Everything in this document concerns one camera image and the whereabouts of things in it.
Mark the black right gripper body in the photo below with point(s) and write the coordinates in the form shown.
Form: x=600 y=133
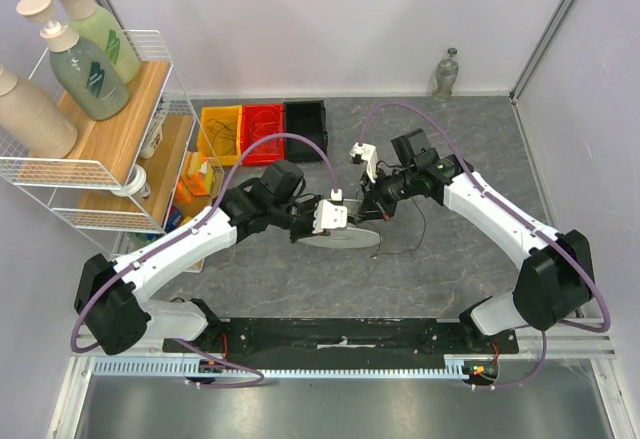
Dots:
x=376 y=199

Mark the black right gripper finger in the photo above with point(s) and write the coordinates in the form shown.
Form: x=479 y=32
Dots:
x=367 y=195
x=364 y=216

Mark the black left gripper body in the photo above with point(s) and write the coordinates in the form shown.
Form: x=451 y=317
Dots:
x=299 y=218

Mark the white perforated cable spool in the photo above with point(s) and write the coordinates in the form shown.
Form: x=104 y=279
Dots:
x=352 y=237

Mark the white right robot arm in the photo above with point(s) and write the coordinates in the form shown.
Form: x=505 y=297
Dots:
x=553 y=267

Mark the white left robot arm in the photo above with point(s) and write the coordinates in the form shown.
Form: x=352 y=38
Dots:
x=114 y=298

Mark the black parts bin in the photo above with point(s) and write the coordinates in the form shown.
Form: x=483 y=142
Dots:
x=306 y=119

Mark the red parts bin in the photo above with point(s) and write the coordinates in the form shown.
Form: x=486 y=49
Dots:
x=259 y=121

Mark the orange snack box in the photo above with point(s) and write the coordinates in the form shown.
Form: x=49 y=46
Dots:
x=196 y=178

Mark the yellow parts bin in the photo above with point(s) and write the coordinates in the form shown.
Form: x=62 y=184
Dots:
x=220 y=132

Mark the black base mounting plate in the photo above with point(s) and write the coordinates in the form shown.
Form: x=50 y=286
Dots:
x=237 y=337

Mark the clear glass bottle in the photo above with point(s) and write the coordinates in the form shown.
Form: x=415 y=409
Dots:
x=446 y=74

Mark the white yogurt cup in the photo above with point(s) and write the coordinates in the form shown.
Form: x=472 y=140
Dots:
x=154 y=135

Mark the white paper cup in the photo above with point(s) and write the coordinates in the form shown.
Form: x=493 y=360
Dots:
x=136 y=185

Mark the grey-green pump bottle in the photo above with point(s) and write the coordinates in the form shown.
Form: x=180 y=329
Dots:
x=79 y=65

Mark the beige pump bottle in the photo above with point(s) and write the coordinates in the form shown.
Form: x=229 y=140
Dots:
x=34 y=119

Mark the light green pump bottle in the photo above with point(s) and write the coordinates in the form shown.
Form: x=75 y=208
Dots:
x=94 y=22

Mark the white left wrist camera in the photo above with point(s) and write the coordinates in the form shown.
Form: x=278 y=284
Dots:
x=330 y=214

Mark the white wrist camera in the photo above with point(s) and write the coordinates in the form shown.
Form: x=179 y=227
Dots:
x=330 y=214
x=365 y=154

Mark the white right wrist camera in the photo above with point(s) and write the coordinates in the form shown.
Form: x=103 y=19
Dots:
x=365 y=154

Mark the white wire wooden shelf rack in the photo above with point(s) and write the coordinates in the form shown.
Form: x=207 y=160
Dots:
x=77 y=188

